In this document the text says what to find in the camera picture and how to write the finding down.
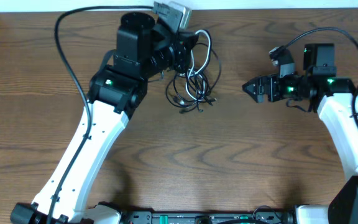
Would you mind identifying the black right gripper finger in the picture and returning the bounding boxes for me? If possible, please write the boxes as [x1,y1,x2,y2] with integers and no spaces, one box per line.
[251,92,264,103]
[242,77,264,93]

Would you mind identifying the long black cable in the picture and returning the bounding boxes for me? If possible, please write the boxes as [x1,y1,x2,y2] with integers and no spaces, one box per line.
[165,42,223,114]

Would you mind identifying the white usb cable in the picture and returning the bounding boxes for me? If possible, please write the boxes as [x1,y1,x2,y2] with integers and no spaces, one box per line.
[185,29,213,102]

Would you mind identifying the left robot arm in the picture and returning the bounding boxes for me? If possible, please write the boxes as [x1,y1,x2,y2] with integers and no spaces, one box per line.
[10,7,198,223]

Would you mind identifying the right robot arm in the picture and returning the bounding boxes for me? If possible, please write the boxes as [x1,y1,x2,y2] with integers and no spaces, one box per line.
[242,44,358,223]

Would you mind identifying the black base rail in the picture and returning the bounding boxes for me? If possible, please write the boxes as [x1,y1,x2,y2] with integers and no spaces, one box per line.
[85,201,332,224]

